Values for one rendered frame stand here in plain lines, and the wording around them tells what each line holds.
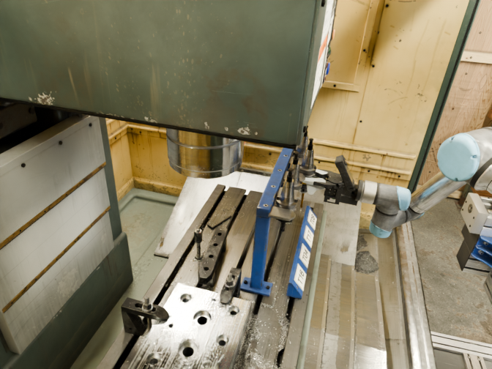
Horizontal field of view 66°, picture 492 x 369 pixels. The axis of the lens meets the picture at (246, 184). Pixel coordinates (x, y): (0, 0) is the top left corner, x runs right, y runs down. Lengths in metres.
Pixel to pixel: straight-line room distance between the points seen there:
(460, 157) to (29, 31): 0.97
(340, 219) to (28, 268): 1.30
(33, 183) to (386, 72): 1.36
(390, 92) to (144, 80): 1.28
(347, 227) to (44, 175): 1.30
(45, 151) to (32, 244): 0.24
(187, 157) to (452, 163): 0.68
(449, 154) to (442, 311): 1.78
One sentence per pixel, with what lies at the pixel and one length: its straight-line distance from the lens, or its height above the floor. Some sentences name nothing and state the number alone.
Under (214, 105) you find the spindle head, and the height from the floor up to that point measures 1.63.
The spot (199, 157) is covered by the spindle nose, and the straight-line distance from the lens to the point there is 0.73.
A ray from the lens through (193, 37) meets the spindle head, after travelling 0.61.
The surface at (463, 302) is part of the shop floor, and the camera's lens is 2.90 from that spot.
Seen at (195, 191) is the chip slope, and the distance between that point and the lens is 1.95.
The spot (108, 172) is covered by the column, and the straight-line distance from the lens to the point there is 1.39.
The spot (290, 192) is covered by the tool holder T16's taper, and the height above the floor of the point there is 1.26.
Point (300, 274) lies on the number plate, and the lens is 1.30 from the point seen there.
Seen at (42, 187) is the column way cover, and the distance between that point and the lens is 1.08.
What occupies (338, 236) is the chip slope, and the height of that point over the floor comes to 0.75.
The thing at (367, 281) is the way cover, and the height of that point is 0.70.
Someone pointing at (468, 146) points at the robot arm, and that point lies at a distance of 1.07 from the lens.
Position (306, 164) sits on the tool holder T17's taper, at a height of 1.25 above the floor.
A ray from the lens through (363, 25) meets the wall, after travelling 1.69.
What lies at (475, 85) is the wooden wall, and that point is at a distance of 3.58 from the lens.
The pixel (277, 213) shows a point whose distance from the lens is 1.07.
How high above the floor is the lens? 1.84
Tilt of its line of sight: 32 degrees down
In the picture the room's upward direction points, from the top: 4 degrees clockwise
